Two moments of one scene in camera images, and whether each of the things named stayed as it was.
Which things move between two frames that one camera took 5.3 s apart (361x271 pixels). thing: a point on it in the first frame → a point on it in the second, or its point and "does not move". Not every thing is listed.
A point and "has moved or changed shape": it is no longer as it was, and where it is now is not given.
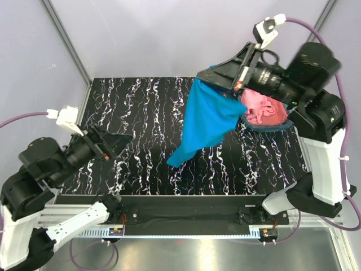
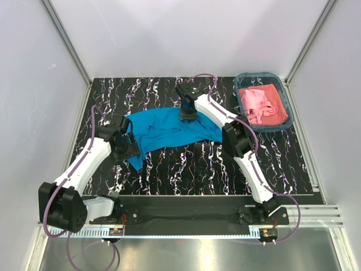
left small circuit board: [115, 231] does not move
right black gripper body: [246, 74] → [188, 114]
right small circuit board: [266, 232] does not move
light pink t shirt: [256, 105] does not move
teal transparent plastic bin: [264, 113] does not move
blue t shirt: [212, 114] has moved or changed shape
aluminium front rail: [307, 218] does not move
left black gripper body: [84, 149] → [128, 148]
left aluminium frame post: [52, 12] does not move
